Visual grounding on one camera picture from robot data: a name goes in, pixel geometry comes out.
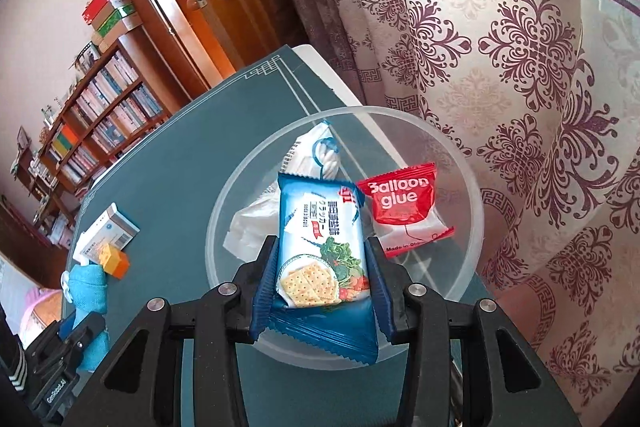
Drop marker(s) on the pink cloth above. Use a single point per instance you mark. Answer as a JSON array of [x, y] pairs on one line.
[[40, 312]]

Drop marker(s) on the patterned beige curtain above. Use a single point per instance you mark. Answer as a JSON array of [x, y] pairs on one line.
[[450, 32]]

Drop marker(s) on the white medicine box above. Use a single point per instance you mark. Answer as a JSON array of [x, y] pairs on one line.
[[112, 227]]

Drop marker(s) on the blue cracker packet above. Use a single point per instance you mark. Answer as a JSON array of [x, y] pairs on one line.
[[320, 227]]

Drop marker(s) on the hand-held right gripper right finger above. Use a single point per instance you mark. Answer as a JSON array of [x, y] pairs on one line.
[[375, 277]]

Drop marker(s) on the white tissue packet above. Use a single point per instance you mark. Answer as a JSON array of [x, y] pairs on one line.
[[250, 222]]

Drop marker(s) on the red glue packet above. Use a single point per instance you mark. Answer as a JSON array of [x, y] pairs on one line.
[[400, 202]]

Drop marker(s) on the small wooden shelf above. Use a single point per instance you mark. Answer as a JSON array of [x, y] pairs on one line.
[[30, 187]]

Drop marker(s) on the rows of books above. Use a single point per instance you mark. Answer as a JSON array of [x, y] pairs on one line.
[[107, 82]]

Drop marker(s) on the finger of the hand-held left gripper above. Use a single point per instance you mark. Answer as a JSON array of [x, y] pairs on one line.
[[82, 331]]

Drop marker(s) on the wooden bookshelf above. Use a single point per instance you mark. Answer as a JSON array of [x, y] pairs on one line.
[[147, 62]]

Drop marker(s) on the tan gift box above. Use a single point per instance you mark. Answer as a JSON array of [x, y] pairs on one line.
[[125, 28]]

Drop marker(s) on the picture frame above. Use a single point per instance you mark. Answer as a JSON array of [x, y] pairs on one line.
[[89, 55]]

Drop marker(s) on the clear plastic bowl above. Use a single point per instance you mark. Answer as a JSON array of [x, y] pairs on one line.
[[450, 217]]

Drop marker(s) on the green gift box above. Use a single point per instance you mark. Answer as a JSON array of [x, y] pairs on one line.
[[117, 18]]

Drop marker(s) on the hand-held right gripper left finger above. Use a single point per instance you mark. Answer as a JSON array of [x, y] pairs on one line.
[[265, 277]]

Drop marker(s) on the orange yellow toy block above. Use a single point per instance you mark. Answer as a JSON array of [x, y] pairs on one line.
[[117, 263]]

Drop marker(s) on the person's left forearm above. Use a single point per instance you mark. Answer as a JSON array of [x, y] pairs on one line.
[[15, 372]]

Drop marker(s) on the teal cloth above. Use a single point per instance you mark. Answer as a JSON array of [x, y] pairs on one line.
[[87, 292]]

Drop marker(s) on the brown gift box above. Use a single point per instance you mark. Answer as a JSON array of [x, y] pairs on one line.
[[114, 7]]

